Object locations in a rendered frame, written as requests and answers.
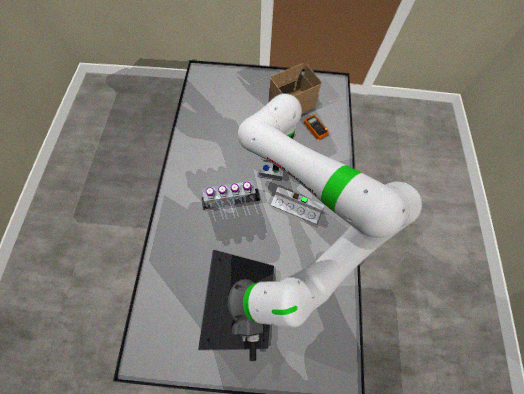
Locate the white button panel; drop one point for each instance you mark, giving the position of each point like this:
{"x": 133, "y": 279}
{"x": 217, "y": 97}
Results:
{"x": 265, "y": 170}

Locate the orange multimeter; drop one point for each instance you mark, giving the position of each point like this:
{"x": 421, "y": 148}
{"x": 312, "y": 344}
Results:
{"x": 316, "y": 127}

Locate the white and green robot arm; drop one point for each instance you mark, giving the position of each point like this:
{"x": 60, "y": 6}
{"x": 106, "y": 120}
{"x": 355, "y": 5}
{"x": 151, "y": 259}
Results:
{"x": 374, "y": 209}

